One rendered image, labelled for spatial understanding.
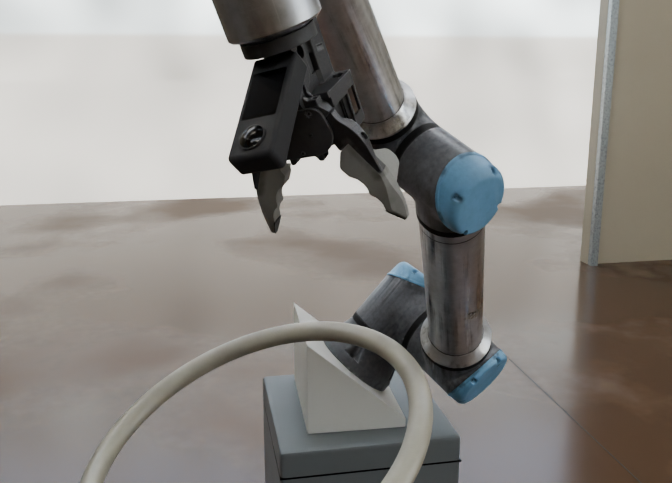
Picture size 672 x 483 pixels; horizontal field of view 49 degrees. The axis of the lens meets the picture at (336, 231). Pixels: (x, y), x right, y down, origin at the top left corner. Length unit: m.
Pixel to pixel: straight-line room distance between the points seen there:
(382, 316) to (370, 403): 0.19
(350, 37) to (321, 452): 0.94
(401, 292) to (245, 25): 1.11
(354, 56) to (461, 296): 0.53
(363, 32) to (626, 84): 5.42
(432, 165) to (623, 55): 5.26
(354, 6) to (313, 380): 0.91
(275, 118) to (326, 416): 1.12
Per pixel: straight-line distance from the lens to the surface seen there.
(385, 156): 0.72
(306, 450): 1.63
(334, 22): 0.97
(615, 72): 6.30
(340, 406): 1.67
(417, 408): 0.93
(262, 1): 0.65
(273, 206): 0.75
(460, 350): 1.54
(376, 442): 1.66
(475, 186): 1.10
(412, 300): 1.67
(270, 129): 0.62
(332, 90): 0.69
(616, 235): 6.53
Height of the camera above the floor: 1.65
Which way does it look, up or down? 13 degrees down
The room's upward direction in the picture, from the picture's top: straight up
